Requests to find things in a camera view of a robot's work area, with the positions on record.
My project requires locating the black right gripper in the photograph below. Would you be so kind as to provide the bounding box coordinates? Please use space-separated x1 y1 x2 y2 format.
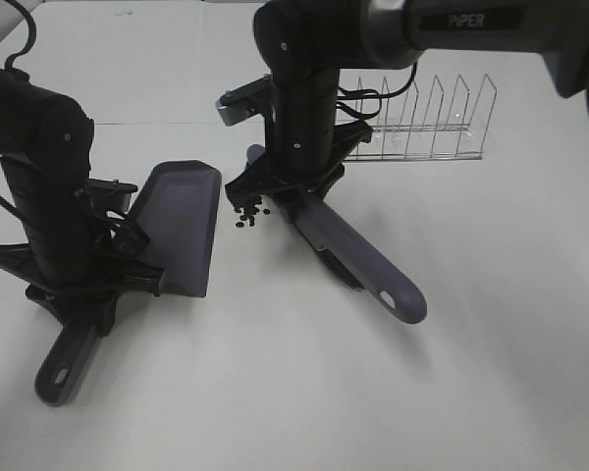
225 69 372 208

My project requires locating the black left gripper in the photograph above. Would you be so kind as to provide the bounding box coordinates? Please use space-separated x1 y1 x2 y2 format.
0 161 167 340

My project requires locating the purple hand brush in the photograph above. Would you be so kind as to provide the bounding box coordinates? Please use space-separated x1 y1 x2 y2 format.
244 143 428 326

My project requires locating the pile of coffee beans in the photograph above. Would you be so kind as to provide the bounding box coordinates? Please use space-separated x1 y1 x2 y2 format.
235 195 271 229

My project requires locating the purple plastic dustpan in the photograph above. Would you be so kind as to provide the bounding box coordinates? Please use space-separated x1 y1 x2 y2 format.
26 160 222 407

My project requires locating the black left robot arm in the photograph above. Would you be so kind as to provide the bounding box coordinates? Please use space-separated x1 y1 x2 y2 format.
0 68 163 336

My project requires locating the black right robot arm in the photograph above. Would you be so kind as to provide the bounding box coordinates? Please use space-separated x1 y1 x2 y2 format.
220 1 589 211

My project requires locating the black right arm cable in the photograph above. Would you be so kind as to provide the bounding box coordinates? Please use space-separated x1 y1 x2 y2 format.
336 63 421 122

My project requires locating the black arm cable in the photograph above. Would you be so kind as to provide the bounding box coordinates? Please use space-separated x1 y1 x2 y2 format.
0 0 38 75
336 63 421 122

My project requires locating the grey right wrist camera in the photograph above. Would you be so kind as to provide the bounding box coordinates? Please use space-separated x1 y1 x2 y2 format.
216 75 273 127

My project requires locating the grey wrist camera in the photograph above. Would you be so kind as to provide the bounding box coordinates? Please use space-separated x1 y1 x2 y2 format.
88 179 138 213
216 75 273 127

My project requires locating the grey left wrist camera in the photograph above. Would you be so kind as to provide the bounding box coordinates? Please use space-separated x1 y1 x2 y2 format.
88 179 138 213

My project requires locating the chrome wire dish rack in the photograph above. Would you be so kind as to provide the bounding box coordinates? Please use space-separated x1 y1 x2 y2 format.
347 74 498 163

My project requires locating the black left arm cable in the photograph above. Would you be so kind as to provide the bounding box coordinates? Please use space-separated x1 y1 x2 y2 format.
0 0 38 75

